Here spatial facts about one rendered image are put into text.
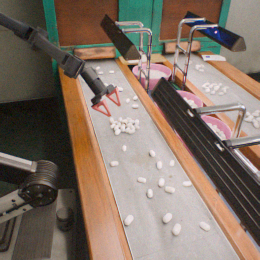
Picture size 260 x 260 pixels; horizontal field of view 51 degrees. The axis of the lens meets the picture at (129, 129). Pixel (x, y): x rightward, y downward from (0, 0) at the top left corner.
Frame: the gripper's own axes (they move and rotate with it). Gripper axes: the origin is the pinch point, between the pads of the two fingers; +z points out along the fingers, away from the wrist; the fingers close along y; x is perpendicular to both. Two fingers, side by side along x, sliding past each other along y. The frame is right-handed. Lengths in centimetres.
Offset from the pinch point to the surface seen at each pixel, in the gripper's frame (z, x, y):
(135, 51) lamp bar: -13.8, 10.5, -24.5
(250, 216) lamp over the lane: 21, 50, 49
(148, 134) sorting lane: 21.1, -1.3, -11.5
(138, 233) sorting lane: 30, 10, 40
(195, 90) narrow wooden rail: 27, 10, -62
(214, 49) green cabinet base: 26, 9, -143
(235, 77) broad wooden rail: 40, 25, -93
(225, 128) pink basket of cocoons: 41, 25, -30
